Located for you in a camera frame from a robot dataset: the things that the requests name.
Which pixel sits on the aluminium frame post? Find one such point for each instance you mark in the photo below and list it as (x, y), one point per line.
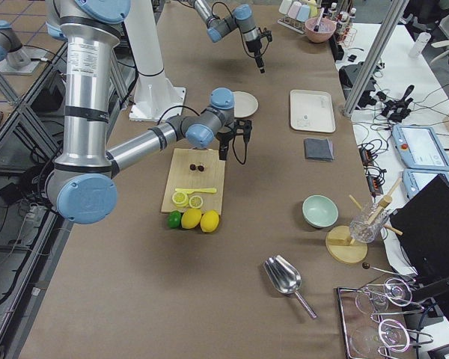
(380, 42)

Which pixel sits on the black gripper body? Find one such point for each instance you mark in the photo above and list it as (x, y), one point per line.
(224, 140)
(253, 46)

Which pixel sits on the lemon slice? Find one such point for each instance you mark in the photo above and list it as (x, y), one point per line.
(195, 202)
(180, 199)

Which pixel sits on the clear glass cup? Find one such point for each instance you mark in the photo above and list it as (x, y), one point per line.
(368, 223)

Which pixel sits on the steel scoop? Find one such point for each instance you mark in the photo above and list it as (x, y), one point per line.
(286, 279)

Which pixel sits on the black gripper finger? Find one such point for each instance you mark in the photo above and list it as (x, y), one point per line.
(223, 150)
(260, 63)

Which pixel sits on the pastel cup rack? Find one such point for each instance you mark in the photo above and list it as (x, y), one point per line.
(295, 13)

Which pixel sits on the blue teach pendant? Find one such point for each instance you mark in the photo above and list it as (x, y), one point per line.
(414, 180)
(419, 148)

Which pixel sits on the wooden cutting board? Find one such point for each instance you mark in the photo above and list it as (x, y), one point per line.
(179, 176)

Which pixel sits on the black monitor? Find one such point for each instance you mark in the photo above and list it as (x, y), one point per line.
(424, 221)

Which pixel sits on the blue teach pendant far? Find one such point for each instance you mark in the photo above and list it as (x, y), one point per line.
(419, 148)

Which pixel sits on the yellow lemon upper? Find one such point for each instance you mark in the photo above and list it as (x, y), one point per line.
(191, 218)

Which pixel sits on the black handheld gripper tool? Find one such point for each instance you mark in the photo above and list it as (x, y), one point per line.
(396, 110)

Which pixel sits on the green lime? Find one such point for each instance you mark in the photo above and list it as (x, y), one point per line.
(174, 219)

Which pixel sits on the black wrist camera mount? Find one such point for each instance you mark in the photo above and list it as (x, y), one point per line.
(243, 128)

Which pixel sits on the wooden cup stand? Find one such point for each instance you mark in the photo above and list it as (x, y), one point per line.
(343, 247)

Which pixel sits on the mint green bowl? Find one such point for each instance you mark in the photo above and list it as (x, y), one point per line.
(319, 211)

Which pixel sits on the wire glass rack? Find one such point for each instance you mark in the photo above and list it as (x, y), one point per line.
(372, 323)

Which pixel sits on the yellow lemon lower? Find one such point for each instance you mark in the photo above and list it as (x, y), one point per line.
(209, 221)

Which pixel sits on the cream rectangular tray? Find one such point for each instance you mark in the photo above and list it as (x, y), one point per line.
(311, 111)

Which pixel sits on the lemon slice lower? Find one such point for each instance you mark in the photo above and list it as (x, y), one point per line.
(195, 202)

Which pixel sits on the copper wire bottle rack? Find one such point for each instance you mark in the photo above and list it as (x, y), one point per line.
(343, 16)

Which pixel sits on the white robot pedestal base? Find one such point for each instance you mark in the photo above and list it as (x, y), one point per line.
(155, 97)

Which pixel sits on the grey folded cloth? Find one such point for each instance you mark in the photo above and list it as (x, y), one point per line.
(319, 149)

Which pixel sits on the yellow plastic knife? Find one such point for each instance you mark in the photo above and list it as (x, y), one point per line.
(196, 190)

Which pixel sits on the lemon slice upper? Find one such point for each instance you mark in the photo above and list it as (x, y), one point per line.
(180, 199)

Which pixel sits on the yellow lemon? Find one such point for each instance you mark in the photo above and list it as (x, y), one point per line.
(191, 218)
(209, 221)

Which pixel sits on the beige round plate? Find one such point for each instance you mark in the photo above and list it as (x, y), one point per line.
(245, 104)

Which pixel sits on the blue teach pendant near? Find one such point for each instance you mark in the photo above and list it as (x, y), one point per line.
(414, 180)

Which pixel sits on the pink bowl with ice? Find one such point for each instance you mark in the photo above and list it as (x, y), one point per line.
(326, 29)

